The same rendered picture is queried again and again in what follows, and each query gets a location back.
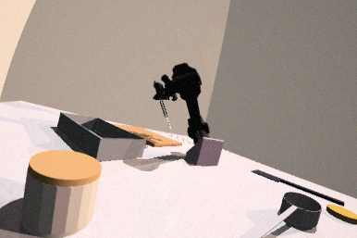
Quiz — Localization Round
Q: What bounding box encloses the grey cylindrical container with tan lid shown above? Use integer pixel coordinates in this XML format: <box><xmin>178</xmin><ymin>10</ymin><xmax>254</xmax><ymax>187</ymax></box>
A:
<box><xmin>21</xmin><ymin>150</ymin><xmax>102</xmax><ymax>238</ymax></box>

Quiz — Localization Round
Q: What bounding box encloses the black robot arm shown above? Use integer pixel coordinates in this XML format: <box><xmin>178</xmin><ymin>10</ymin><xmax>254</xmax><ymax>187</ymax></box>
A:
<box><xmin>161</xmin><ymin>63</ymin><xmax>209</xmax><ymax>144</ymax></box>

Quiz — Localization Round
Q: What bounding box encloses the light wooden board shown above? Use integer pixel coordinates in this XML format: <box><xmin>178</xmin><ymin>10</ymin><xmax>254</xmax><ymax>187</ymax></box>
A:
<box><xmin>113</xmin><ymin>124</ymin><xmax>183</xmax><ymax>147</ymax></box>

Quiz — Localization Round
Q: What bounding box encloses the grey saucepan with long handle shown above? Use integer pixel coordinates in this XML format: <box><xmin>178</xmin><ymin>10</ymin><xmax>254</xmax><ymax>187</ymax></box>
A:
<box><xmin>248</xmin><ymin>192</ymin><xmax>322</xmax><ymax>238</ymax></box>

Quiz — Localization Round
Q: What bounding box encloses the yellow flat disc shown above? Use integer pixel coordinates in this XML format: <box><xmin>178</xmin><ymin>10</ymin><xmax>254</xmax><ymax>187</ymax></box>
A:
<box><xmin>326</xmin><ymin>204</ymin><xmax>357</xmax><ymax>224</ymax></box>

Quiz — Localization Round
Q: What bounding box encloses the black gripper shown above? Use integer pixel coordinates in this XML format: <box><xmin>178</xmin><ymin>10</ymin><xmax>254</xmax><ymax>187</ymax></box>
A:
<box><xmin>153</xmin><ymin>81</ymin><xmax>179</xmax><ymax>101</ymax></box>

